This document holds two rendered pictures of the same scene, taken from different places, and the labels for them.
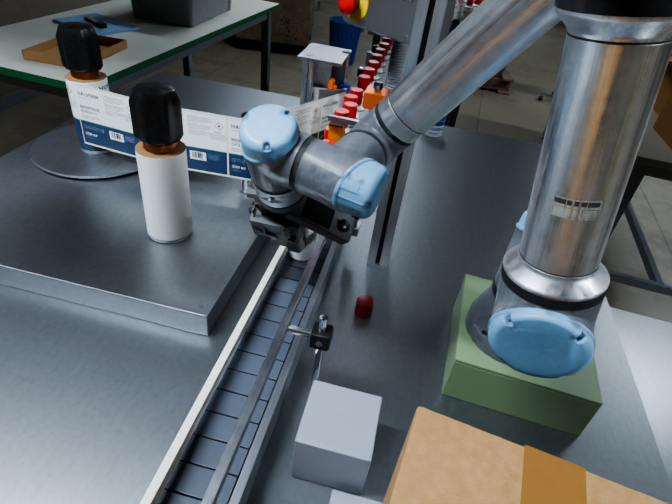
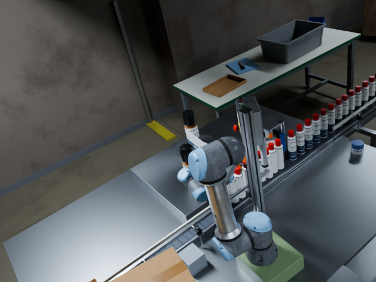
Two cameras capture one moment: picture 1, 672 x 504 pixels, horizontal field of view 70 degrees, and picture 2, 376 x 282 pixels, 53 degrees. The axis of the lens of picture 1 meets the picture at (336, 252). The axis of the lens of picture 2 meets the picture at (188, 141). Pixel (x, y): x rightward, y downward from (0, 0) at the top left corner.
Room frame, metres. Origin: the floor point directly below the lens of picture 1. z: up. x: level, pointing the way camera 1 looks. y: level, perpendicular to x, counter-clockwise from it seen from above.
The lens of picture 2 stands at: (-0.27, -1.11, 2.36)
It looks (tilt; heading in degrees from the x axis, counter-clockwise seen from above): 33 degrees down; 53
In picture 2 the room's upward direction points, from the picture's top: 14 degrees counter-clockwise
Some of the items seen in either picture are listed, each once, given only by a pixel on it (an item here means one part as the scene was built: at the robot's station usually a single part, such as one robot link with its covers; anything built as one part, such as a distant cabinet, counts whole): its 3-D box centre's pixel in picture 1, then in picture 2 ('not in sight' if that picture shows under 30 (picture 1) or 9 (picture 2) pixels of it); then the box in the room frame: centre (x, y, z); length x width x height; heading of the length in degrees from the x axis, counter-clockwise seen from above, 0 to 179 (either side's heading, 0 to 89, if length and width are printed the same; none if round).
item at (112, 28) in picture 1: (96, 24); (242, 65); (2.44, 1.31, 0.81); 0.32 x 0.24 x 0.01; 64
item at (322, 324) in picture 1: (304, 352); (197, 235); (0.49, 0.03, 0.91); 0.07 x 0.03 x 0.17; 82
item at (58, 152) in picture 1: (100, 148); (195, 147); (1.07, 0.63, 0.89); 0.31 x 0.31 x 0.01
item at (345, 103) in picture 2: not in sight; (344, 108); (1.82, -0.08, 0.98); 0.05 x 0.05 x 0.20
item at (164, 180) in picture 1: (163, 165); (190, 166); (0.78, 0.34, 1.03); 0.09 x 0.09 x 0.30
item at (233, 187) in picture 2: not in sight; (232, 187); (0.82, 0.05, 0.98); 0.05 x 0.05 x 0.20
